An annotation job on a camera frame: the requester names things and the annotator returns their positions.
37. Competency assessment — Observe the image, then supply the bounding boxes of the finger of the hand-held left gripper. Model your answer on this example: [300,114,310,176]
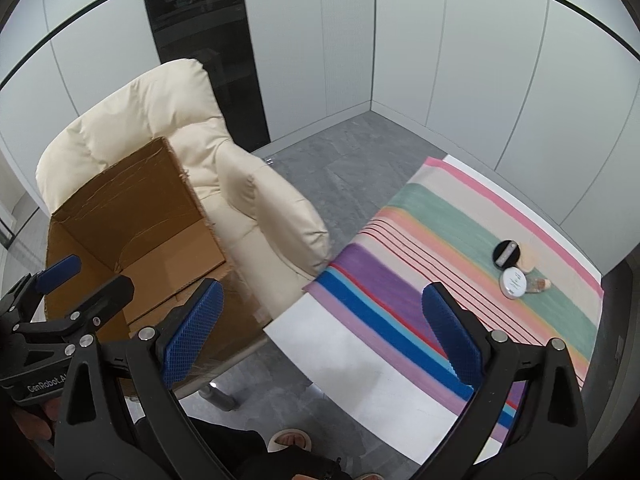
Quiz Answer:
[0,255,82,331]
[15,275,135,357]

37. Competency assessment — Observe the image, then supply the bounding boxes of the person's left leg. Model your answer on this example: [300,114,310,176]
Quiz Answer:
[132,402,268,480]

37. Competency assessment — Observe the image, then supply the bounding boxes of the person's left hand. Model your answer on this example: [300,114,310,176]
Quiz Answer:
[12,400,59,456]

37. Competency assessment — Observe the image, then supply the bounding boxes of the cream padded armchair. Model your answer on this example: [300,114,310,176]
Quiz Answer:
[36,58,332,401]

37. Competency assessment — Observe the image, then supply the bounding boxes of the white round jar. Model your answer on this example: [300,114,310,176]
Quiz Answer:
[500,267,526,300]

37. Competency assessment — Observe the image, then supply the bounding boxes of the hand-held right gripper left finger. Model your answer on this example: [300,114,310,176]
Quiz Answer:
[52,279,225,480]

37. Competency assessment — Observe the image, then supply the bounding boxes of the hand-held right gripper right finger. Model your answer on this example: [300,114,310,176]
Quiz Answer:
[421,281,591,480]

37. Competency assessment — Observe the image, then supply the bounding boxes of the person's leg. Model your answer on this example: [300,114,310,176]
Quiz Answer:
[132,402,268,480]
[235,447,351,480]

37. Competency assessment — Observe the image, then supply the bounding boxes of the striped colourful cloth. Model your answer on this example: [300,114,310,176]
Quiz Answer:
[302,156,605,443]

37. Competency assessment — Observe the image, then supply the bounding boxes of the brown cardboard box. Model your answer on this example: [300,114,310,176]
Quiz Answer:
[45,136,271,401]

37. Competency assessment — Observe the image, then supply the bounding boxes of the person's right leg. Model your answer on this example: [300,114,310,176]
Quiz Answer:
[235,447,351,480]

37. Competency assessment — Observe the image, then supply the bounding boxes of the black round compact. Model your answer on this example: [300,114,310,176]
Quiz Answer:
[492,241,519,268]

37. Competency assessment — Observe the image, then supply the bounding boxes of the black glass cabinet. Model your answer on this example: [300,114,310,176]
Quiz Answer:
[137,0,271,148]

